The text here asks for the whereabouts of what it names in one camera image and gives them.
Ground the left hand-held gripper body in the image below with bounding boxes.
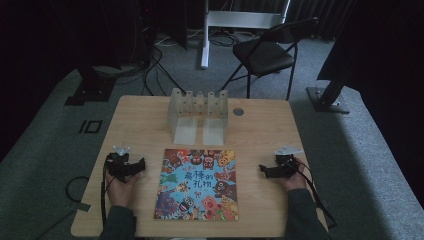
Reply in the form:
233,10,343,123
104,145,135,184

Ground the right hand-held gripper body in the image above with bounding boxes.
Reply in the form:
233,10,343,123
274,145,304,179

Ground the colourful picture book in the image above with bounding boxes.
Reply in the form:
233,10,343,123
153,148,240,222

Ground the clear acrylic book rack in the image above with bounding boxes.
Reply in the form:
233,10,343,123
167,87,230,147

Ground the person's right hand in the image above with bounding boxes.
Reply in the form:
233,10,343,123
278,159,309,192

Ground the person's left hand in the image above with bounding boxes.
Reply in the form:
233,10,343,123
105,172,141,208

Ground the grey tape piece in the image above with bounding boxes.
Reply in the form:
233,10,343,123
68,201,92,213

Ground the black stand with flat base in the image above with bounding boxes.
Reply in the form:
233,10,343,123
64,63,117,107

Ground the black folding chair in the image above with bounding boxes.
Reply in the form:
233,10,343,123
219,17,319,101

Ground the white metal stand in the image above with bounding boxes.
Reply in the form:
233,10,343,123
200,0,292,70

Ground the left hand-held gripper cable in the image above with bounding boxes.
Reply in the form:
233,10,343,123
99,163,110,231

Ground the hand-held gripper cable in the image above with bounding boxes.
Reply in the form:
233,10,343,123
99,163,110,231
294,162,338,230

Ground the right hand-held gripper cable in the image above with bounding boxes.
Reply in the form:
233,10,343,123
294,162,338,230

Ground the black looped floor cable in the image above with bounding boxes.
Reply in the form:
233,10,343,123
64,175,91,204

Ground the black slanted stand with base plate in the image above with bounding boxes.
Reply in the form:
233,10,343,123
306,39,354,115

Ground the bundle of black floor cables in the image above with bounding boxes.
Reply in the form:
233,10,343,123
94,26,241,98

